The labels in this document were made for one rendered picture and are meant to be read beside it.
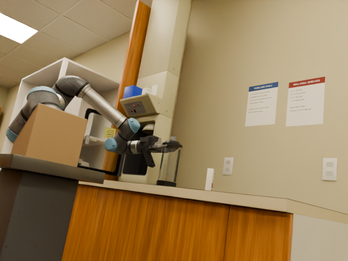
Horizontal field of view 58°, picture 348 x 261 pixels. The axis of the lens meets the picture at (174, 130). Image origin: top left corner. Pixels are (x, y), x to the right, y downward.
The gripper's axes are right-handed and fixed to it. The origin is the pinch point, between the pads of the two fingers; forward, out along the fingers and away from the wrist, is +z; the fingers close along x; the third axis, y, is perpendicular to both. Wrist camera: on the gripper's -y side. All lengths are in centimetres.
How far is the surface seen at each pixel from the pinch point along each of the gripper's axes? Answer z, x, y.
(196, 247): 30, -24, -45
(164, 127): -21.8, 24.8, 20.8
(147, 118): -33.7, 21.9, 27.4
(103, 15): -134, 61, 162
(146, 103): -29.5, 13.1, 34.3
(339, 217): 77, 7, -29
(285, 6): 50, 46, 104
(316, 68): 68, 41, 54
